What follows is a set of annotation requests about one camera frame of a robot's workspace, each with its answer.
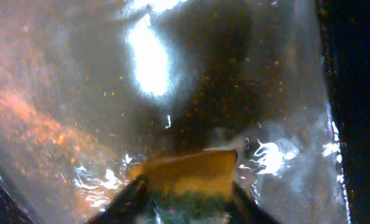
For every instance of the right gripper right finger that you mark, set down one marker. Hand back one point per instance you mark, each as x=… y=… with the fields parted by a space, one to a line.
x=243 y=210

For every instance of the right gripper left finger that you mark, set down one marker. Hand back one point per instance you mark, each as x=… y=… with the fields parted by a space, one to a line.
x=126 y=206

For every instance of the yellow green sponge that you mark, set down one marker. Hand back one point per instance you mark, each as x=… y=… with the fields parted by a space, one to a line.
x=189 y=188

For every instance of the black water tray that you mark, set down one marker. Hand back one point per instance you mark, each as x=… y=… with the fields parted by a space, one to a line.
x=88 y=89

